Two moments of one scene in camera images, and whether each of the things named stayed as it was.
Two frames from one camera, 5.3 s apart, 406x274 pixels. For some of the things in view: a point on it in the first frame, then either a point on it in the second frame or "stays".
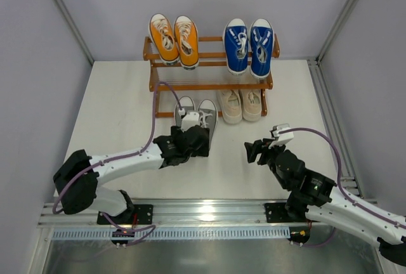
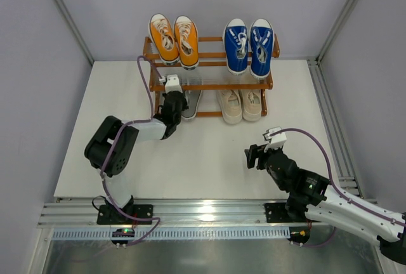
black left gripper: (195, 139) -> (174, 100)
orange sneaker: (163, 37) stays
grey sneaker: (208, 116) -> (191, 97)
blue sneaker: (236, 40) stays
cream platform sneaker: (231, 106) stays
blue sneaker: (261, 47) stays
